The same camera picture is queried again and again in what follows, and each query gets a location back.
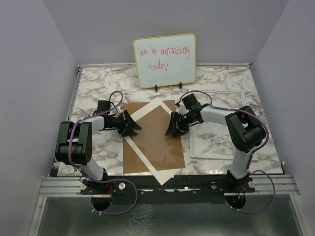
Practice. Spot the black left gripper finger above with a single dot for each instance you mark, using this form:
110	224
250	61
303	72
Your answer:
128	133
130	122

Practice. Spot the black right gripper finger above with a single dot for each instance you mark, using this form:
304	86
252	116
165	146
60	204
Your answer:
177	133
172	128

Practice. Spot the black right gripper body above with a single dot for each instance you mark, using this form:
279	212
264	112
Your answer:
184	121

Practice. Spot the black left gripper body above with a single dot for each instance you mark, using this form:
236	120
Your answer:
118	123

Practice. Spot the white picture frame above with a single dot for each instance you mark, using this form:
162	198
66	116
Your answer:
212	140

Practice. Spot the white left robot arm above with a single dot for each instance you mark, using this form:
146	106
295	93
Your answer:
74	145

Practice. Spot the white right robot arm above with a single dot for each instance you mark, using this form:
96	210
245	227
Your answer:
247	131

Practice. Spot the white photo mat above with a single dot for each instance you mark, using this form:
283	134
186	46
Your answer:
161	176

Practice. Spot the brown backing board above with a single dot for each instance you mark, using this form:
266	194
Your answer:
131	161

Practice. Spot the black whiteboard stand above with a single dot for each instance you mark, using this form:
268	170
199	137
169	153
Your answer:
179	85

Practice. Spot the yellow-rimmed whiteboard with writing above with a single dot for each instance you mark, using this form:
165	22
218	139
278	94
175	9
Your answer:
165	60

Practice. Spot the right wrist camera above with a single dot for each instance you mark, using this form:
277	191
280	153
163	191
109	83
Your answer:
181	107

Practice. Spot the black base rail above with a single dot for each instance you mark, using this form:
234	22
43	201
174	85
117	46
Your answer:
181	189

